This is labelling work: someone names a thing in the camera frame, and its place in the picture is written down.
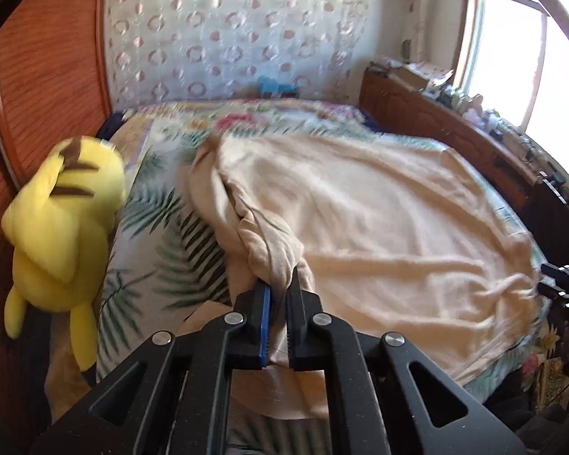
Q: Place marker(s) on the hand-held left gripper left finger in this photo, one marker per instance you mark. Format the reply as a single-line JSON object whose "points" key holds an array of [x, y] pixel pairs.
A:
{"points": [[264, 322]]}

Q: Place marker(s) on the cardboard box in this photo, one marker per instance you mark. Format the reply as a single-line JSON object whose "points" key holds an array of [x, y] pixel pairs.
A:
{"points": [[422, 78]]}

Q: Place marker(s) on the leaf print blanket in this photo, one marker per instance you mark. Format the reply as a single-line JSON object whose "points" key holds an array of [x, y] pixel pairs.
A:
{"points": [[170, 246]]}

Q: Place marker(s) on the dark blue sheet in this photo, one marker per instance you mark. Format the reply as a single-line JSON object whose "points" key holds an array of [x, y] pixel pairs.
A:
{"points": [[109, 125]]}

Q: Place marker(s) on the gold floral bed cloth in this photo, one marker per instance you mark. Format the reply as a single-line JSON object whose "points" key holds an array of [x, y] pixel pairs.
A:
{"points": [[547, 365]]}

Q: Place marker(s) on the wooden wardrobe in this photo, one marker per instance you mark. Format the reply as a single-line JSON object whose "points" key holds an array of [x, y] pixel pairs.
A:
{"points": [[42, 80]]}

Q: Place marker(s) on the yellow plush toy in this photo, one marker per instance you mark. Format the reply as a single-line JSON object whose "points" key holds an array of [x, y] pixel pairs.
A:
{"points": [[61, 232]]}

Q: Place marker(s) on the window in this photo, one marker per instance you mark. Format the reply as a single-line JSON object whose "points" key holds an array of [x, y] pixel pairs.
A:
{"points": [[512, 57]]}

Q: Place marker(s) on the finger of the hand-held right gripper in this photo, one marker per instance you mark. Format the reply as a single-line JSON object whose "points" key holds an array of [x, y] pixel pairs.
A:
{"points": [[562, 291], [562, 272]]}

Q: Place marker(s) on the circle pattern curtain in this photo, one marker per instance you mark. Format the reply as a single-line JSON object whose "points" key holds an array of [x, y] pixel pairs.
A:
{"points": [[227, 28]]}

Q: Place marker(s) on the wooden cabinet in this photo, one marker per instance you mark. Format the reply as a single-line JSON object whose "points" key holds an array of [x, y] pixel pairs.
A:
{"points": [[431, 128]]}

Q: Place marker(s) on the beige printed t-shirt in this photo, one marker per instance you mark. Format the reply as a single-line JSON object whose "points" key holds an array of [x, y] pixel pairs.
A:
{"points": [[360, 227]]}

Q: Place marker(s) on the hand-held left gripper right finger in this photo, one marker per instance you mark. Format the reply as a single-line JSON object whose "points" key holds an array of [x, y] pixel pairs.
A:
{"points": [[295, 322]]}

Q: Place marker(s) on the blue toy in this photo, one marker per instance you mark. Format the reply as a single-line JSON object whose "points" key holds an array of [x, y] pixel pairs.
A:
{"points": [[275, 86]]}

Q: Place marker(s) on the floral quilt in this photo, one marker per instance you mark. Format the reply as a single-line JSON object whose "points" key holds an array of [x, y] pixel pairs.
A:
{"points": [[265, 113]]}

